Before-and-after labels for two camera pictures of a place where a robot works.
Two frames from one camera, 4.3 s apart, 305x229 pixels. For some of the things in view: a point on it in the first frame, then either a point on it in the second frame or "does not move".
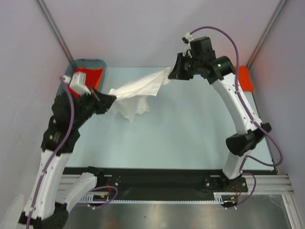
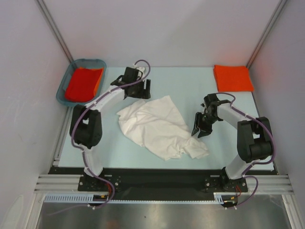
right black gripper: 177,73 to 204,130
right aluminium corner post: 276,15 does not move
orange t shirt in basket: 98,82 does not move
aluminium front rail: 258,184 does not move
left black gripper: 104,101 to 144,94
